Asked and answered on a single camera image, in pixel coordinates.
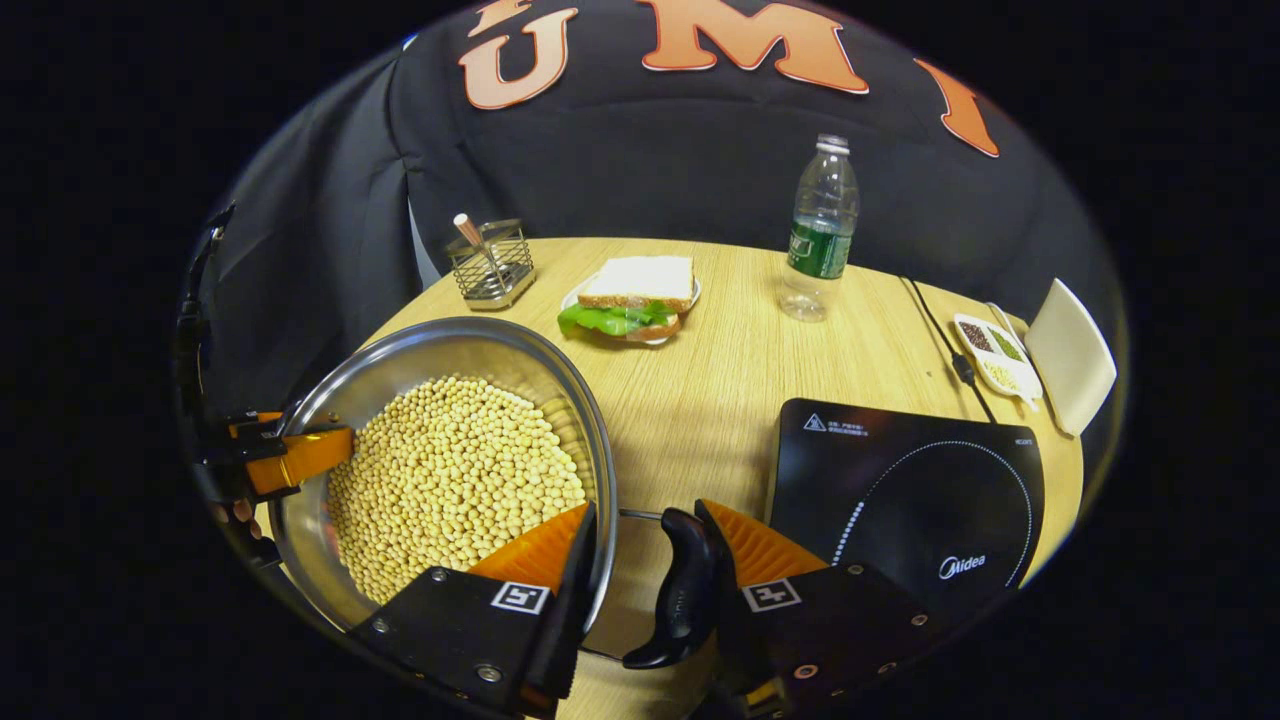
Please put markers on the white divided bean dish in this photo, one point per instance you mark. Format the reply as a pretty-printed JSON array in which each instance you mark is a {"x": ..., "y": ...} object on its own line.
[{"x": 995, "y": 360}]

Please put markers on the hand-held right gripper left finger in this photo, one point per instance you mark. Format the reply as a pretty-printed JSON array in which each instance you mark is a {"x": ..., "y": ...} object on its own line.
[{"x": 570, "y": 610}]

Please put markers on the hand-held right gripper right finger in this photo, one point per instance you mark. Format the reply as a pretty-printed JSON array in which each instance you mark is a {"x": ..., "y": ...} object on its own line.
[{"x": 730, "y": 620}]

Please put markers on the black induction cooktop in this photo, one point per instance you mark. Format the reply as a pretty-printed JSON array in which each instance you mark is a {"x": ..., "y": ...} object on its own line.
[{"x": 900, "y": 500}]

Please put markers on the steel pot with soybeans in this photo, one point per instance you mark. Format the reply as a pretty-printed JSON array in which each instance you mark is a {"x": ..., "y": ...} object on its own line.
[{"x": 450, "y": 470}]

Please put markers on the clear plastic water bottle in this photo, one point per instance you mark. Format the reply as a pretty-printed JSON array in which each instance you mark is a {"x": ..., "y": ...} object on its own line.
[{"x": 822, "y": 225}]

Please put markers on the sandwich with lettuce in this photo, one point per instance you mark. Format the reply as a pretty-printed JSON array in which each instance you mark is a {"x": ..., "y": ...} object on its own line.
[{"x": 640, "y": 285}]

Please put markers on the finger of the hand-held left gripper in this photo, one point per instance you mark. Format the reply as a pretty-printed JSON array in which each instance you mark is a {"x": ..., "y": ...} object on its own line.
[{"x": 310, "y": 455}]

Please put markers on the white rectangular device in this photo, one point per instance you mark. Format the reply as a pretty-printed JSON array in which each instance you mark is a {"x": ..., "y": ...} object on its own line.
[{"x": 1070, "y": 360}]

